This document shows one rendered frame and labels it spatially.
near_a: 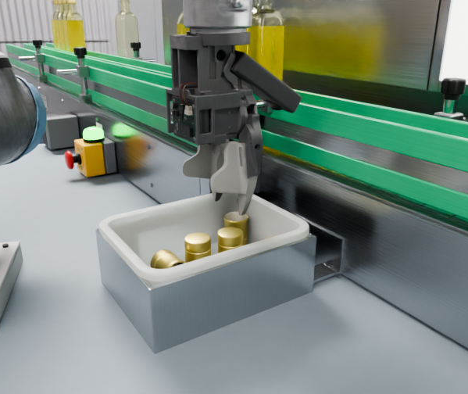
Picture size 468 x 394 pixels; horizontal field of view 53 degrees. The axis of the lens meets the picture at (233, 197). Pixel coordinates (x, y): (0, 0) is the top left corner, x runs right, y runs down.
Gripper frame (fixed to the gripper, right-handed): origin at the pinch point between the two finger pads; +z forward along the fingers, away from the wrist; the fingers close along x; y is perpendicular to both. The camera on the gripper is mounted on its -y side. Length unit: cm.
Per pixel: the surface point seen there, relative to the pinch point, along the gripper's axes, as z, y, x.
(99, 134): 2, 0, -52
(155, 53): 7, -142, -323
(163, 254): 6.1, 9.5, -1.4
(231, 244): 6.0, 1.1, 1.1
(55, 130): 6, 2, -78
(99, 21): -17, -101, -334
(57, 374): 11.4, 25.1, 6.1
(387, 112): -9.6, -20.8, 6.1
